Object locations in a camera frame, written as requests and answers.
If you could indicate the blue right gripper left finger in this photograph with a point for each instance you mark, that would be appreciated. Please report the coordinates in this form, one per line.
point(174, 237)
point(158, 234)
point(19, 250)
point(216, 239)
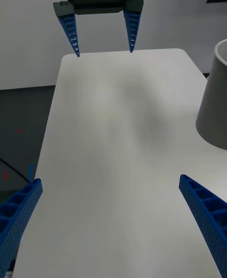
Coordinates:
point(16, 216)

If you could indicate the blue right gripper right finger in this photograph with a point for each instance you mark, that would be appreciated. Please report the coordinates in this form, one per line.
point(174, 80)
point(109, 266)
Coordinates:
point(208, 211)

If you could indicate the grey waste bin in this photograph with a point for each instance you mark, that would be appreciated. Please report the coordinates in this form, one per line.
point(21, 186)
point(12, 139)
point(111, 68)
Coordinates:
point(212, 107)

